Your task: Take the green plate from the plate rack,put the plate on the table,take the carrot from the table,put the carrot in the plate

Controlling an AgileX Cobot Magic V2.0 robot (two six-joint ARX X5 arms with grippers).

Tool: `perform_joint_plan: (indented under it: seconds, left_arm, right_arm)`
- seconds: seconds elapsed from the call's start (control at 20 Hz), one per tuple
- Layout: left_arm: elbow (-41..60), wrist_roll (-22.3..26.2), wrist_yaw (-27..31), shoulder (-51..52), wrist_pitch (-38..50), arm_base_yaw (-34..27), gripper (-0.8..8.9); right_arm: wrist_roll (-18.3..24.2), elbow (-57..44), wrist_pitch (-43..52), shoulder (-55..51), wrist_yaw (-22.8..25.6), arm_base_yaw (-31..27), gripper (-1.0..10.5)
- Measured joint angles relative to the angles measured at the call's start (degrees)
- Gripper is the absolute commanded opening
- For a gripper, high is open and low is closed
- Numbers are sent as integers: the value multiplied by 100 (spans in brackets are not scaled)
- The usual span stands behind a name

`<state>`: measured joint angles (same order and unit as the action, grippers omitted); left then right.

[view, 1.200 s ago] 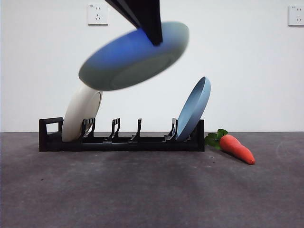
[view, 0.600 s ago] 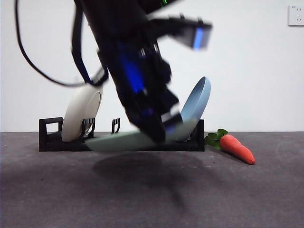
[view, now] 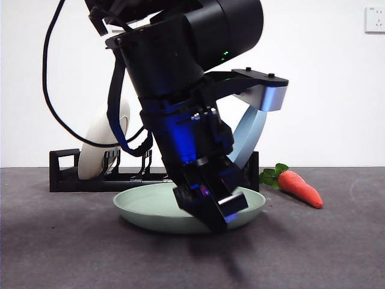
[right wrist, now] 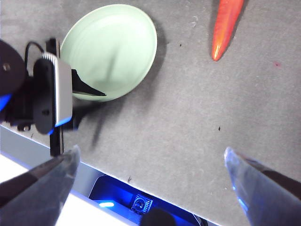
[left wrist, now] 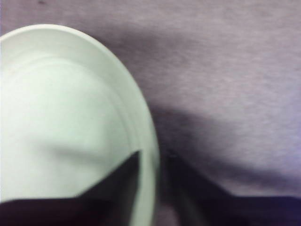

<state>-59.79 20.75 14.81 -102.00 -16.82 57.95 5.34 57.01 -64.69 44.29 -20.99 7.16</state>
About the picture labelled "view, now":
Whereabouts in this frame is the green plate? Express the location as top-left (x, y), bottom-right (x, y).
top-left (112, 183), bottom-right (266, 235)

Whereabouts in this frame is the orange carrot with green leaves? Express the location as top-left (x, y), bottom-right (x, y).
top-left (259, 163), bottom-right (324, 210)

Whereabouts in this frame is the blue plate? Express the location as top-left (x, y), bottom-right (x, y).
top-left (227, 102), bottom-right (268, 165)

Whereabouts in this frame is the white plate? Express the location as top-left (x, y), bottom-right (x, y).
top-left (77, 98), bottom-right (131, 181)

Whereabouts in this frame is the black plate rack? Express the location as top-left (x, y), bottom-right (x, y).
top-left (49, 148), bottom-right (260, 193)

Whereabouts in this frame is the black braided cable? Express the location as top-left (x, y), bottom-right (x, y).
top-left (106, 57), bottom-right (154, 157)

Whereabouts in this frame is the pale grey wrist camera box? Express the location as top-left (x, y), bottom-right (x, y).
top-left (231, 68), bottom-right (289, 112)

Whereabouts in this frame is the black round cable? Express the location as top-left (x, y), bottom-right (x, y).
top-left (42, 0), bottom-right (151, 149)

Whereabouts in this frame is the white wall socket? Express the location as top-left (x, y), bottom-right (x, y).
top-left (365, 5), bottom-right (385, 34)

